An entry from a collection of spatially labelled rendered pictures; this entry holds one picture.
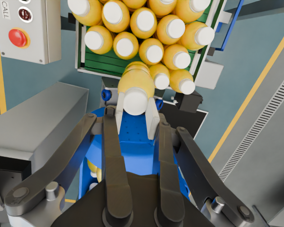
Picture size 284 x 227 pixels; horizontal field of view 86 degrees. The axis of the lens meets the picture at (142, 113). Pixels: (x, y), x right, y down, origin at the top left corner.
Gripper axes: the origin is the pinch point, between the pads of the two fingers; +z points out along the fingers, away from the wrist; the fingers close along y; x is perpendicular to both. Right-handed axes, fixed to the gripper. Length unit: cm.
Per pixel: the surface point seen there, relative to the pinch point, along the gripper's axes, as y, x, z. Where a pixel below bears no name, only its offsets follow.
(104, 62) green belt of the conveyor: -10.8, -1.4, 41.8
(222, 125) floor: 118, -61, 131
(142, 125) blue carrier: 5.5, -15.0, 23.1
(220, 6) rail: 21.9, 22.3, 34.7
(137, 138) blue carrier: 3.6, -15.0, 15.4
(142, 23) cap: -0.4, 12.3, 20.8
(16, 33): -27.2, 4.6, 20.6
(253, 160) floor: 186, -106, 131
